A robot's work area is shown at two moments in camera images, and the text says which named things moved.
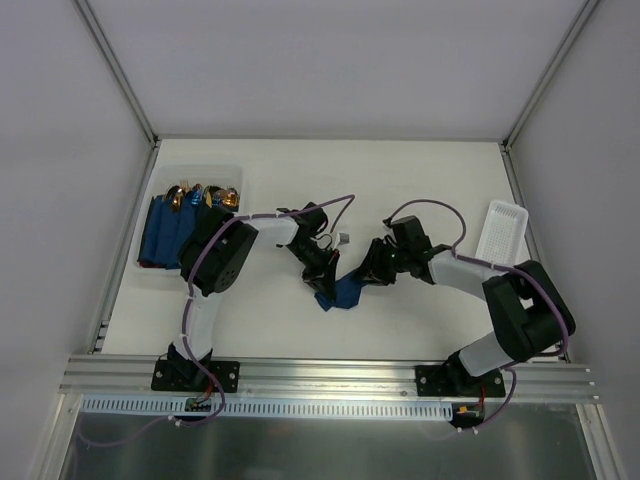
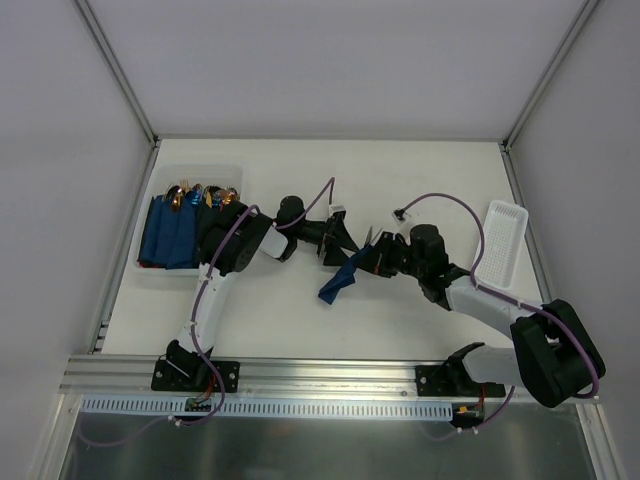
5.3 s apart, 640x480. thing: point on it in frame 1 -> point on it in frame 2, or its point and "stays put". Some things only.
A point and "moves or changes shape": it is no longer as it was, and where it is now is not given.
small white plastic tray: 502,237 stays put
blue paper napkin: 347,292 moves or changes shape
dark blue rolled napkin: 165,232 stays put
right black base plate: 442,380 stays put
